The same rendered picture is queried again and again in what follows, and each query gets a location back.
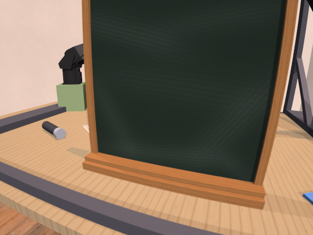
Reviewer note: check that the dark grey cylinder with light grey end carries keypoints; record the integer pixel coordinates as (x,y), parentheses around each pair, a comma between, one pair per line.
(54,130)

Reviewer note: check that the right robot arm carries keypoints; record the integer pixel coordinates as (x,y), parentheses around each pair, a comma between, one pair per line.
(71,64)

